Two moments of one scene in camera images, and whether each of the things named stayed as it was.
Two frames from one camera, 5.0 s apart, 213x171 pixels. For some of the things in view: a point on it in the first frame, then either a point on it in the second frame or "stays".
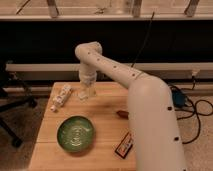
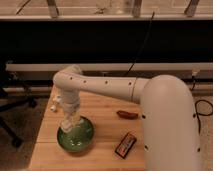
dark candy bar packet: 124,146 stays
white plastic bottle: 59,100 stays
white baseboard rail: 74,67 stays
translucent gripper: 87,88 to 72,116
